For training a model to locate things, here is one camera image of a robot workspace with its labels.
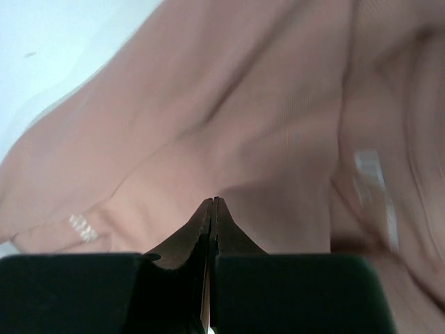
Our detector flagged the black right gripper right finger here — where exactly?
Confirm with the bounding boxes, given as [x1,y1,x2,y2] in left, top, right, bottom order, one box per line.
[210,198,396,333]

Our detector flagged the pink printed t-shirt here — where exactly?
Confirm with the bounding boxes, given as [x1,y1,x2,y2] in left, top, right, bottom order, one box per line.
[1,1,444,333]

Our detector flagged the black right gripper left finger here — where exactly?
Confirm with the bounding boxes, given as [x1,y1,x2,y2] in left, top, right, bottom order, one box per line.
[1,199,213,333]

